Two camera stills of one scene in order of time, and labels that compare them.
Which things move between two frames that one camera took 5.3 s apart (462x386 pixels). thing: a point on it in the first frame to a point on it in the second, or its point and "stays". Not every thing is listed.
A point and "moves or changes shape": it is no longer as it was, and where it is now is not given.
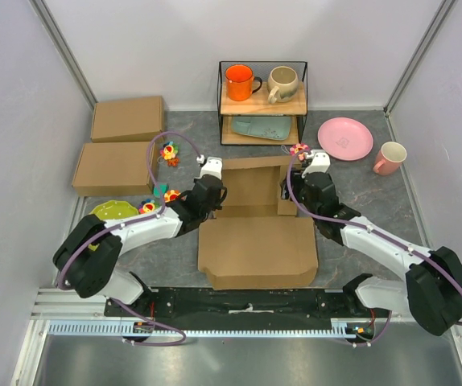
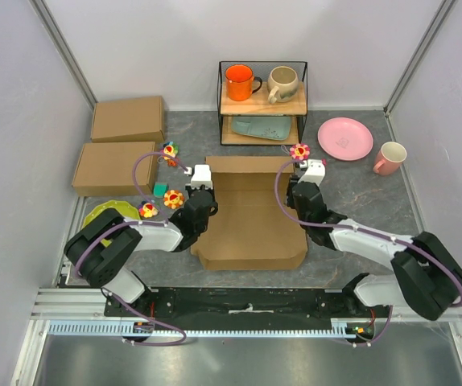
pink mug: [389, 158] stays
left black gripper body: [212, 207] to [203, 227]
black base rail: [245, 309] stays
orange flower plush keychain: [171, 195] stays
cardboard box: [256, 238] moves or changes shape
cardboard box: [136, 120] stays
